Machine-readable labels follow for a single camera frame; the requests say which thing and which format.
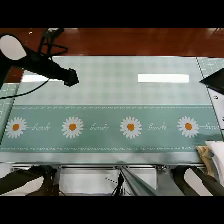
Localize white T-shirt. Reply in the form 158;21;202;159
204;140;224;186

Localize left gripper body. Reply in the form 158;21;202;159
59;67;80;88

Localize silver frame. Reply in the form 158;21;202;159
0;161;224;197

